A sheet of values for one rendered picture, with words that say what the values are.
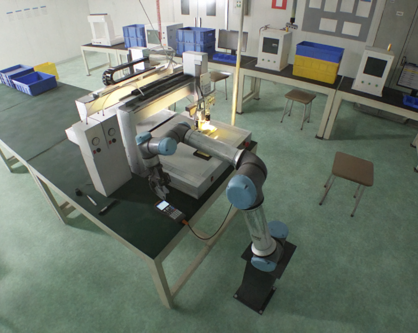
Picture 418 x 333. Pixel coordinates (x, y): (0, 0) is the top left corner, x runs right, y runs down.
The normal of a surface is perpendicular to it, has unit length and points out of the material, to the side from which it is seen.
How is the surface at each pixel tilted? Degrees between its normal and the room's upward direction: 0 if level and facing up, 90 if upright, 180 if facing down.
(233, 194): 83
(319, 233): 0
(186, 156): 0
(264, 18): 90
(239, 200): 83
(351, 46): 90
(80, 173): 0
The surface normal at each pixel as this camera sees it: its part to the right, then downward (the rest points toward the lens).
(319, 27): -0.54, 0.53
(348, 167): -0.01, -0.76
